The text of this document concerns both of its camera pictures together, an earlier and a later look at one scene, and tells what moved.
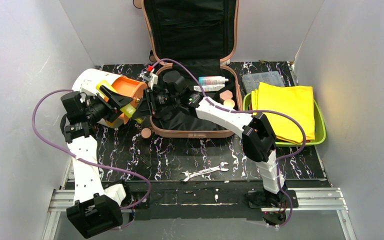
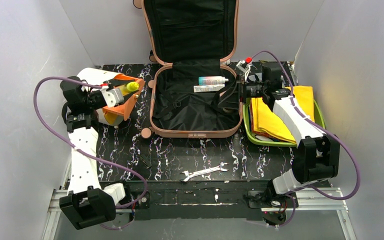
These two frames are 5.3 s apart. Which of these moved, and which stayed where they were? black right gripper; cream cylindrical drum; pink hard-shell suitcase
Moved: black right gripper
Stayed: cream cylindrical drum; pink hard-shell suitcase
